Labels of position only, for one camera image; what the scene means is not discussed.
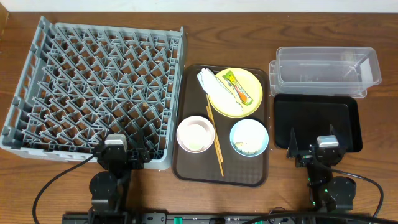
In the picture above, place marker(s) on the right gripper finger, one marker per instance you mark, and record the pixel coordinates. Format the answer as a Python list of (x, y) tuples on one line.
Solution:
[(293, 149), (339, 138)]

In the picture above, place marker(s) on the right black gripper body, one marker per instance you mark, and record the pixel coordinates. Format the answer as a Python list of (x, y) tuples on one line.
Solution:
[(304, 160)]

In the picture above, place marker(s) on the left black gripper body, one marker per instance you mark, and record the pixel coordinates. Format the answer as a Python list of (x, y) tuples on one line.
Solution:
[(117, 170)]

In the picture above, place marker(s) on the light blue bowl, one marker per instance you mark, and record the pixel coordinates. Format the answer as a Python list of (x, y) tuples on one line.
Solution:
[(249, 137)]

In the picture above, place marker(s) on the pink bowl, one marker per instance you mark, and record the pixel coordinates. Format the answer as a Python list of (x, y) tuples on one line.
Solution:
[(195, 134)]

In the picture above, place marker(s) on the green orange snack wrapper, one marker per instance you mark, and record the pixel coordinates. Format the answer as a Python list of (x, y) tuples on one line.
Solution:
[(232, 81)]

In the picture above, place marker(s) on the wooden chopstick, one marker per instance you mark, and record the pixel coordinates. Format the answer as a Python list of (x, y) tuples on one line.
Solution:
[(220, 164), (211, 117)]

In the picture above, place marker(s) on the white napkin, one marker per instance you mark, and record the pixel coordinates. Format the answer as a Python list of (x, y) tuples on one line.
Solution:
[(222, 98)]

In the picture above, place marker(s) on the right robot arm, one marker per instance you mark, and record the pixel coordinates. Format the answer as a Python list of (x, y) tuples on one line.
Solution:
[(328, 193)]

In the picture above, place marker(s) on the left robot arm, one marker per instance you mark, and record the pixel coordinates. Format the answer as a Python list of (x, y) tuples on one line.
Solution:
[(110, 187)]

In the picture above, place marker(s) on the clear plastic waste bin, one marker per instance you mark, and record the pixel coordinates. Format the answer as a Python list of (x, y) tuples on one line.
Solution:
[(330, 71)]

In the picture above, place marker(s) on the grey plastic dishwasher rack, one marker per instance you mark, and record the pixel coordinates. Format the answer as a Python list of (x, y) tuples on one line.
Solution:
[(81, 83)]

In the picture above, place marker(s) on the black plastic tray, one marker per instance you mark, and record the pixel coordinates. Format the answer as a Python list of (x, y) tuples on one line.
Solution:
[(311, 116)]

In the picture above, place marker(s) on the brown plastic serving tray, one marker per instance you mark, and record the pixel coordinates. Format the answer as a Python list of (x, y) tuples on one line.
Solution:
[(204, 167)]

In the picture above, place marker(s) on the yellow round plate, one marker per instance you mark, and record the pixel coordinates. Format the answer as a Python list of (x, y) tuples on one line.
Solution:
[(250, 84)]

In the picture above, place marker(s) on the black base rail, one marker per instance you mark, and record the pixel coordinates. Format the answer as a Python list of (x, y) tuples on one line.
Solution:
[(162, 218)]

